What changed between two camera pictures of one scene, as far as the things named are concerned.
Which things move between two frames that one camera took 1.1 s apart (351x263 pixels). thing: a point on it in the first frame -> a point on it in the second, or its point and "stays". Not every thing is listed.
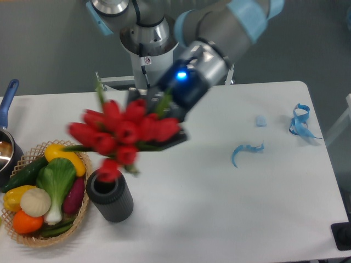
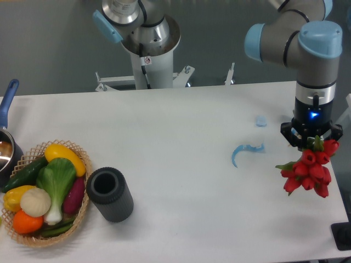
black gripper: [182, 87] -> [309, 120]
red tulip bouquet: [118, 131] -> [311, 170]
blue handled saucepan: [11, 150] stays
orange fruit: [24, 223] stays
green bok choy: [56, 176] stays
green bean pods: [53, 230] stays
